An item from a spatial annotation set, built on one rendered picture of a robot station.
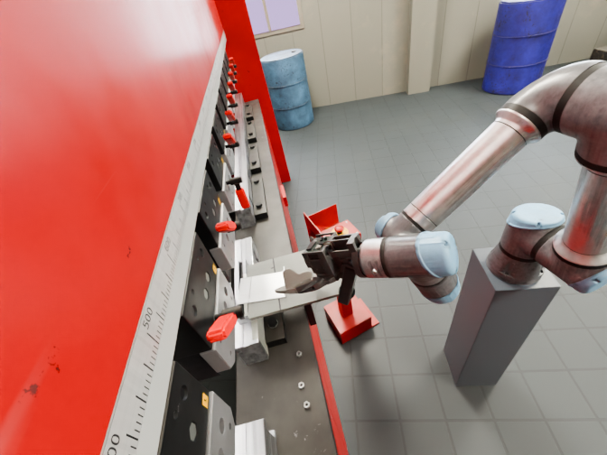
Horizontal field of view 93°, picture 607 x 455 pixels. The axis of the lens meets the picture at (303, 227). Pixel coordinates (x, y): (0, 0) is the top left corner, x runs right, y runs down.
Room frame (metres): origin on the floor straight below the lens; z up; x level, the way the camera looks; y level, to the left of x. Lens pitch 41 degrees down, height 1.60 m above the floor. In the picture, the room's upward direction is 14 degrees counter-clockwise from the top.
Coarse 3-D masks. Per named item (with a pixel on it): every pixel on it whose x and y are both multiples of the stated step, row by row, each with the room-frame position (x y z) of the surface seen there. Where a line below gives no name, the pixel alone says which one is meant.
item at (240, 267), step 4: (244, 260) 0.62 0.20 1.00; (236, 264) 0.61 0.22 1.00; (240, 264) 0.61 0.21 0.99; (244, 264) 0.60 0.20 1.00; (236, 268) 0.59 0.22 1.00; (240, 268) 0.59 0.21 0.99; (244, 268) 0.58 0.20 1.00; (236, 272) 0.58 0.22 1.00; (240, 272) 0.58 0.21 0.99; (244, 272) 0.57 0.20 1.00; (236, 276) 0.56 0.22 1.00; (240, 276) 0.56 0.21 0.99; (236, 280) 0.55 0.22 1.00; (236, 284) 0.53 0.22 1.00; (236, 288) 0.52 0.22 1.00; (236, 292) 0.50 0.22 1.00; (236, 296) 0.49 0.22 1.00; (236, 300) 0.48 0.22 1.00; (236, 304) 0.46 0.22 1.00; (244, 316) 0.42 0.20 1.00; (240, 320) 0.42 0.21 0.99; (244, 320) 0.42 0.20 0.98; (248, 320) 0.42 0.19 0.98; (240, 324) 0.42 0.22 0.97
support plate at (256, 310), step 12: (300, 252) 0.59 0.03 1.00; (264, 264) 0.58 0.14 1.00; (276, 264) 0.57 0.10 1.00; (288, 264) 0.56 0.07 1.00; (300, 264) 0.55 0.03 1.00; (324, 288) 0.44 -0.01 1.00; (336, 288) 0.44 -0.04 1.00; (276, 300) 0.45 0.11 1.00; (288, 300) 0.44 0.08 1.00; (300, 300) 0.43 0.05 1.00; (312, 300) 0.42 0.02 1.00; (324, 300) 0.42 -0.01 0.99; (252, 312) 0.43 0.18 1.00; (264, 312) 0.42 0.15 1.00; (276, 312) 0.41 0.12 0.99
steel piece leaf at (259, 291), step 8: (280, 272) 0.53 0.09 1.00; (256, 280) 0.53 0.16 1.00; (264, 280) 0.52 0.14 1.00; (272, 280) 0.51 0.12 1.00; (280, 280) 0.50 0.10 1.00; (256, 288) 0.50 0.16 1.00; (264, 288) 0.49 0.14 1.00; (272, 288) 0.48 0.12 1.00; (256, 296) 0.47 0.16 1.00; (264, 296) 0.47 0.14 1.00; (272, 296) 0.46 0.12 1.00; (280, 296) 0.45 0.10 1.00
